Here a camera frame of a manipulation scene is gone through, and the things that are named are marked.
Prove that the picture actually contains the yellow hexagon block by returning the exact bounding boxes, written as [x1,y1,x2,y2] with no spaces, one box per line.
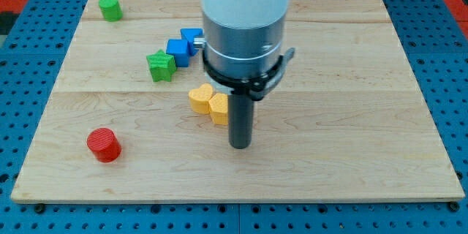
[208,93,228,125]

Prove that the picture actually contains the light wooden board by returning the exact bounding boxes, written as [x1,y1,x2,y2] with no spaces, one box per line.
[11,0,464,204]

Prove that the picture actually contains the black clamp ring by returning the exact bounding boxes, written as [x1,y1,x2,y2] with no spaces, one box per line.
[201,47,296,102]

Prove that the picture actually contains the red cylinder block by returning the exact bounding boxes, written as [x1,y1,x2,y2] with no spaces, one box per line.
[86,127,121,162]

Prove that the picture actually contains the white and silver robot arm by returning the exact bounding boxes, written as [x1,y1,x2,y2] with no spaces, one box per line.
[201,0,289,90]

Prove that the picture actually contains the blue cube block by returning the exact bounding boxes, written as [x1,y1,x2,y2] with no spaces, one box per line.
[166,39,190,67]

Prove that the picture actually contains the green star block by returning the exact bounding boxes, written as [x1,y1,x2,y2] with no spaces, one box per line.
[146,50,177,82]

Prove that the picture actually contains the blue triangle block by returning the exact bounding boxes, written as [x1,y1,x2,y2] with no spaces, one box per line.
[180,28,203,56]

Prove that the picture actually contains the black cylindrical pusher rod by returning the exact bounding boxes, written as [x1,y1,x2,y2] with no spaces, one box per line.
[228,94,254,149]

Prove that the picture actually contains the yellow heart block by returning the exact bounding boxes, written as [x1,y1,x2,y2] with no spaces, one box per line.
[188,83,214,114]

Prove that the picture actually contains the green cylinder block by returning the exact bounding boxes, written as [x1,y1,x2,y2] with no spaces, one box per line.
[98,0,123,22]

